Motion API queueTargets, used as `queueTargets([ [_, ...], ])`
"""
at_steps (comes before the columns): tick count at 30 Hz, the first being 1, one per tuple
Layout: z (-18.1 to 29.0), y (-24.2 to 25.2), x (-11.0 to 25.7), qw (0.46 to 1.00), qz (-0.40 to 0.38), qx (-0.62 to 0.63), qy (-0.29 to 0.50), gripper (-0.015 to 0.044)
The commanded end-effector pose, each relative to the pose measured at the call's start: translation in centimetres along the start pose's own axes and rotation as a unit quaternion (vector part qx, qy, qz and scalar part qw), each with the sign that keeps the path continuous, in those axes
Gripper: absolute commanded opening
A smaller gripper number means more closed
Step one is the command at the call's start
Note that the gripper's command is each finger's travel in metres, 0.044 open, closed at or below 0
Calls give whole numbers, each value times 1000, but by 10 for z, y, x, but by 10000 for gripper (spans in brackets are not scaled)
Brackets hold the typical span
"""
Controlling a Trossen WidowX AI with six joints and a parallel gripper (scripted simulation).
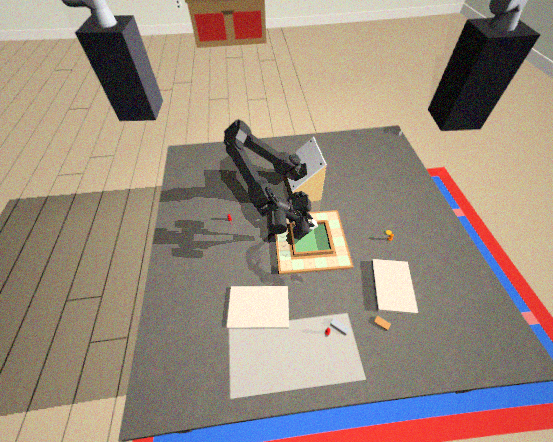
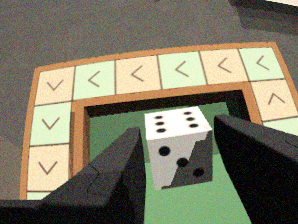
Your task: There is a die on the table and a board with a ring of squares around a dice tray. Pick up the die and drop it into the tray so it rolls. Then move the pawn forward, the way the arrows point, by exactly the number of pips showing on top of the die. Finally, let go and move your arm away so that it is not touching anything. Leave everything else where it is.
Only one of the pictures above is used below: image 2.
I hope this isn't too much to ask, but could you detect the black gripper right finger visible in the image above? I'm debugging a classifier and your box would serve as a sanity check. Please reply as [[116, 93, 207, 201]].
[[213, 115, 298, 224]]

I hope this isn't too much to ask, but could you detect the white die with black pips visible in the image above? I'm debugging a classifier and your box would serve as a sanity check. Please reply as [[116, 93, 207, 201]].
[[145, 107, 213, 189]]

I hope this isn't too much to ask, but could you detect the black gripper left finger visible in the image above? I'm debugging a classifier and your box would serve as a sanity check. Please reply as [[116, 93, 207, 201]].
[[0, 127, 146, 224]]

